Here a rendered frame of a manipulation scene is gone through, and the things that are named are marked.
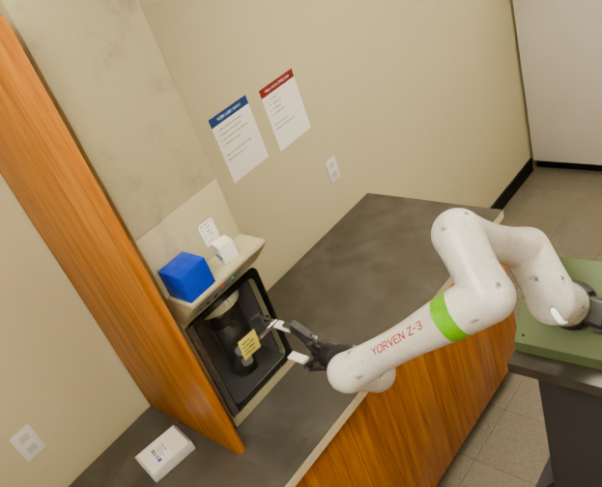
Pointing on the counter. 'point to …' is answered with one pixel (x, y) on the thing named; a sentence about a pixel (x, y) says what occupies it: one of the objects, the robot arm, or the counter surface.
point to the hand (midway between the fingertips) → (285, 340)
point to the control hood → (246, 244)
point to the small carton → (224, 249)
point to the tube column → (113, 101)
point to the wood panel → (86, 233)
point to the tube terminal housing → (155, 252)
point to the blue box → (186, 276)
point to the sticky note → (249, 344)
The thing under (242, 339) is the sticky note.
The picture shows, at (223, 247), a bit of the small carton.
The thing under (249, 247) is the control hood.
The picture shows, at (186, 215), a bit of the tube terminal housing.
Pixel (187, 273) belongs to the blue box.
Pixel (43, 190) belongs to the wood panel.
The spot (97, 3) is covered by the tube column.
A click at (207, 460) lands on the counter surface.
